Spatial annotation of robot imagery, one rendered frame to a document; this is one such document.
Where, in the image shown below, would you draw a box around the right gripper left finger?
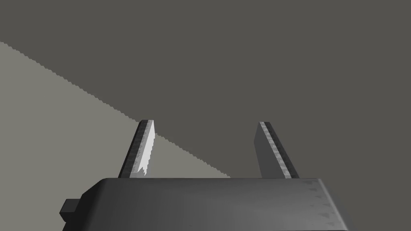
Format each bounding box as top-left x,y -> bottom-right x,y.
118,120 -> 156,178

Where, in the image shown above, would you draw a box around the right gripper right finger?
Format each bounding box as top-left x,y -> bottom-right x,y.
254,122 -> 300,179

